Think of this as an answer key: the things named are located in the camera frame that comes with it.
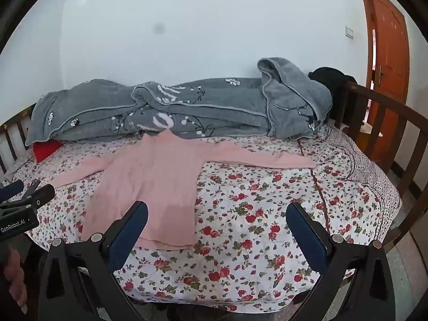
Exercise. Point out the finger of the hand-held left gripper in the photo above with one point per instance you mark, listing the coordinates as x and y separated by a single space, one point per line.
40 195
11 190

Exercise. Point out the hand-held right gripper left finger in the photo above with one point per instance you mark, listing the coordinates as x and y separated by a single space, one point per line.
128 237

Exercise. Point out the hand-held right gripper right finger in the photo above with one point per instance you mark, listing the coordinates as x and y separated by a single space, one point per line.
304 237

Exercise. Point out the pink knit sweater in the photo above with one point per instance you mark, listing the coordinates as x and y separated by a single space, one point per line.
157 187

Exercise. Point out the person's left hand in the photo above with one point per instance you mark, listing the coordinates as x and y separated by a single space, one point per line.
16 274

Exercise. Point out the red pillow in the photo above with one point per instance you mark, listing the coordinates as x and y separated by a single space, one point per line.
46 150

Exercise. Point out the floral bed sheet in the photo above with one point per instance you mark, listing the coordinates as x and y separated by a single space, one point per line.
254 207

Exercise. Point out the grey floral quilt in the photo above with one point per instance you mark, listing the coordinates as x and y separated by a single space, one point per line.
200 107

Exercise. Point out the black garment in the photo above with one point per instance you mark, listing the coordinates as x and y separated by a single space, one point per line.
329 75

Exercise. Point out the orange wooden door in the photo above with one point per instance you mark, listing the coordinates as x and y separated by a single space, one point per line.
388 73

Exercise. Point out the white light switch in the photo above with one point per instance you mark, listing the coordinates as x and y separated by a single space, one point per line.
349 31

